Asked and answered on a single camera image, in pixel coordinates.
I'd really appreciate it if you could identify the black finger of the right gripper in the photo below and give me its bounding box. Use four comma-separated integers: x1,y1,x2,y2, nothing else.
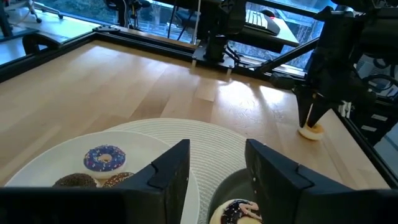
307,98,332,128
294,88,315,128

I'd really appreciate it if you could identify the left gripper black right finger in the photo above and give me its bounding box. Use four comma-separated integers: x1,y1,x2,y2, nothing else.
244,139,352,224

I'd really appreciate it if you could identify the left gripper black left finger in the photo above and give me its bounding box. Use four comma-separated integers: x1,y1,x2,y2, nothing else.
114,139,191,224

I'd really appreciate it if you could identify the small orange iced donut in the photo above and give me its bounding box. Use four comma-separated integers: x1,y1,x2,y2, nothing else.
297,123,325,141

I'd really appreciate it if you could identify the small brown sprinkle donut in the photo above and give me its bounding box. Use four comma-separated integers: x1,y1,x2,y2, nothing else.
102,172,135,189

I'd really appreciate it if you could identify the large chocolate iced donut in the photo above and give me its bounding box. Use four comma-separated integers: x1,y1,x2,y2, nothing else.
208,198,264,224

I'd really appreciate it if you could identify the small purple sprinkle donut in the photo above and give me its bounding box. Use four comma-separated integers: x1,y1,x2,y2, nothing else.
83,144,127,180

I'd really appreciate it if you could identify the small dark chocolate sprinkle donut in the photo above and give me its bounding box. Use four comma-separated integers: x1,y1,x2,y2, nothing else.
52,172,99,189

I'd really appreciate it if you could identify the round dark grey plate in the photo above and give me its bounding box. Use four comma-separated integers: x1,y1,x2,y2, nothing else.
207,167,265,224

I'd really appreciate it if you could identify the round white woven placemat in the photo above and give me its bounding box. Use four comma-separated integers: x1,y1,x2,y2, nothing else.
105,118,249,224

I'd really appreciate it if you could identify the dark grey desk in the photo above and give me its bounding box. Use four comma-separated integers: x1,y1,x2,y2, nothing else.
174,6,301,54

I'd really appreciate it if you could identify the black computer keyboard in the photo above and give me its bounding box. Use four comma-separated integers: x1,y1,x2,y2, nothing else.
245,9,280,36

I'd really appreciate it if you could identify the round white plate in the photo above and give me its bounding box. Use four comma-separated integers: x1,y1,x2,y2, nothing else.
4,130,200,224

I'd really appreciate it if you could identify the white wheeled chair base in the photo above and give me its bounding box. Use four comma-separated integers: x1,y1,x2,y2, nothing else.
18,0,65,24

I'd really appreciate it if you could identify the black aluminium table frame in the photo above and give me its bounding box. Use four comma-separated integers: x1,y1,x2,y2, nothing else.
0,24,398,187

